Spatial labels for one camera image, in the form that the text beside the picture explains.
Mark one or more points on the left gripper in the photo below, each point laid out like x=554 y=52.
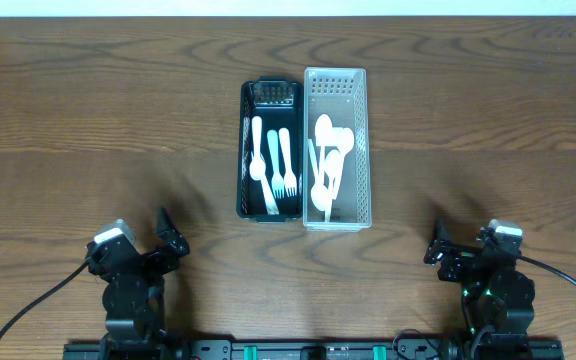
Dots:
x=144 y=257

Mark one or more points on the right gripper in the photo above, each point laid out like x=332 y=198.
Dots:
x=463 y=258

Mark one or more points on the white fork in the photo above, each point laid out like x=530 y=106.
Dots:
x=269 y=200

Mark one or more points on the cream short spoon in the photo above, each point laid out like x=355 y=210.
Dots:
x=257 y=165

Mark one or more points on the mint green fork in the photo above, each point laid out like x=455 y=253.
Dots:
x=277 y=181

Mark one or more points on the white spoon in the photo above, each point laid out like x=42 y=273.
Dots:
x=320 y=195
x=323 y=130
x=333 y=169

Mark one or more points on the cream fork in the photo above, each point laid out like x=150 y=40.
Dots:
x=290 y=181

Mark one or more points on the white spoon crossed top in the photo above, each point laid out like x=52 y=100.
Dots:
x=345 y=143

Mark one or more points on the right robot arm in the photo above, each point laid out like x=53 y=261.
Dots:
x=496 y=299

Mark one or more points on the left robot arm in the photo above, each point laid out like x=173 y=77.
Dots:
x=134 y=296

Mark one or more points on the black plastic basket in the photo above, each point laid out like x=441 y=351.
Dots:
x=279 y=102

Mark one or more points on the clear plastic basket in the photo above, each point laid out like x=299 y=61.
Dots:
x=341 y=93

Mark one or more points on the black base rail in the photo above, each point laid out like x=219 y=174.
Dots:
x=411 y=347

